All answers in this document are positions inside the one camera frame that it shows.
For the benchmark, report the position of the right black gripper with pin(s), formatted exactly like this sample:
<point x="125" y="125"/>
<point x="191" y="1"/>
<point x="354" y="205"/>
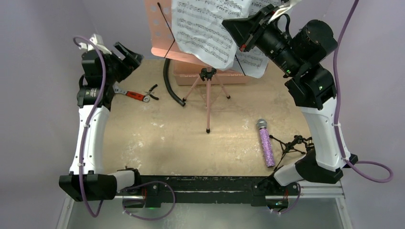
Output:
<point x="256" y="30"/>

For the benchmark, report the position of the black microphone tripod stand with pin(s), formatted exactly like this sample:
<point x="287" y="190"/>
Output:
<point x="289" y="147"/>

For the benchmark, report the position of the purple glitter microphone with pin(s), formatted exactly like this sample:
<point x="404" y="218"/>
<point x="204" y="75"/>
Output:
<point x="266" y="142"/>

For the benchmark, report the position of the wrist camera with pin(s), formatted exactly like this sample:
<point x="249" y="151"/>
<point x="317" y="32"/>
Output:
<point x="283" y="8"/>
<point x="97" y="41"/>

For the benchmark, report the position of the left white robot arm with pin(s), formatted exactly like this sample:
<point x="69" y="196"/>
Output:
<point x="94" y="99"/>

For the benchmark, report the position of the black handled pliers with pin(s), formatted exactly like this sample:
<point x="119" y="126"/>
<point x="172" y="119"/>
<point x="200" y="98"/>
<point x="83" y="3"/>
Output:
<point x="150" y="94"/>

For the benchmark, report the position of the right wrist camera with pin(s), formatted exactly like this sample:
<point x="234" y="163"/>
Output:
<point x="283" y="8"/>

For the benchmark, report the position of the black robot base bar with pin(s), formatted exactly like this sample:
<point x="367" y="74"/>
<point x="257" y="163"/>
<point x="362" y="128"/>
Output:
<point x="255" y="191"/>

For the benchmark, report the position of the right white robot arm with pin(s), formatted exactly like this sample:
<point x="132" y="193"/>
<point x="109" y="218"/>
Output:
<point x="312" y="87"/>

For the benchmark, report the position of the red handled adjustable wrench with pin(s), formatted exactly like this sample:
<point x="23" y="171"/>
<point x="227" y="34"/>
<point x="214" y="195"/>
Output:
<point x="134" y="95"/>

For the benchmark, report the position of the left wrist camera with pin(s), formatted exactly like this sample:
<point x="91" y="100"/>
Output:
<point x="97" y="41"/>

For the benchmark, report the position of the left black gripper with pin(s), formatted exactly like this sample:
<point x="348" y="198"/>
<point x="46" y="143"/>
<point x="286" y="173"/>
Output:
<point x="132" y="61"/>

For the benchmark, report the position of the pink plastic storage box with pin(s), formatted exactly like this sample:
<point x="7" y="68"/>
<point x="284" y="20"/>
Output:
<point x="186" y="74"/>

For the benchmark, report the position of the pink folding music stand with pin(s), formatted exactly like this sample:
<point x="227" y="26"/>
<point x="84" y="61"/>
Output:
<point x="164" y="45"/>

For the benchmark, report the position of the sheet music page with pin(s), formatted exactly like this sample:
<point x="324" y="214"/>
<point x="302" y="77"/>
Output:
<point x="254" y="62"/>
<point x="198" y="30"/>

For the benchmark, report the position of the aluminium table frame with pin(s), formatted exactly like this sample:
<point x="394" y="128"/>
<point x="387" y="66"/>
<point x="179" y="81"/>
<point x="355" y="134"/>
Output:
<point x="85" y="181"/>

